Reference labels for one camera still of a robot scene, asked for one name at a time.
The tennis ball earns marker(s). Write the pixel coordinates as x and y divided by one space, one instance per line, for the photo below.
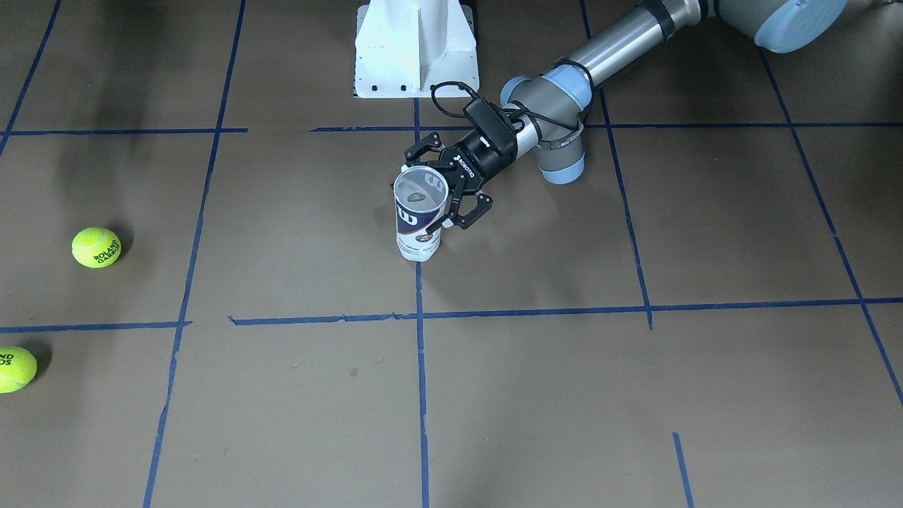
18 368
96 247

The clear tennis ball can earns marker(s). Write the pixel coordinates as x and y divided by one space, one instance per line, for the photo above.
420 195

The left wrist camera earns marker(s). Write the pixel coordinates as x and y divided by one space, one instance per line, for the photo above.
493 126

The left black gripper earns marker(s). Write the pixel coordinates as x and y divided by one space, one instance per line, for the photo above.
474 164

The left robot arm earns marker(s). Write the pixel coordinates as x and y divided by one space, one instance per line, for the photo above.
547 111

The white mounting post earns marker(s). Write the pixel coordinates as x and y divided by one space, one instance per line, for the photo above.
403 48

